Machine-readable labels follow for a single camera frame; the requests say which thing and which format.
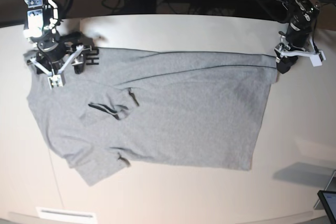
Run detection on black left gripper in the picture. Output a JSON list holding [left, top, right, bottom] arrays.
[[276, 23, 312, 74]]

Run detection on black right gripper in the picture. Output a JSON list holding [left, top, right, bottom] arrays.
[[27, 31, 99, 74]]

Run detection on grey T-shirt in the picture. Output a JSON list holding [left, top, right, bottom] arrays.
[[27, 48, 277, 186]]

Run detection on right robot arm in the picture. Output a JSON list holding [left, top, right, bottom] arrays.
[[24, 0, 99, 76]]

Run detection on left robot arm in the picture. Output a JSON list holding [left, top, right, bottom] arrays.
[[256, 0, 325, 74]]

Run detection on tablet screen corner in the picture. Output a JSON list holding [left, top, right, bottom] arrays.
[[318, 190, 335, 224]]

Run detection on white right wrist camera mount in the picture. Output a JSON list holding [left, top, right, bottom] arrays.
[[29, 44, 92, 89]]

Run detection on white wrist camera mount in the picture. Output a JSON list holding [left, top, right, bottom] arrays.
[[275, 36, 326, 67], [29, 44, 92, 89]]

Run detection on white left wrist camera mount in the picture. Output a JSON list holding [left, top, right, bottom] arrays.
[[275, 36, 326, 67]]

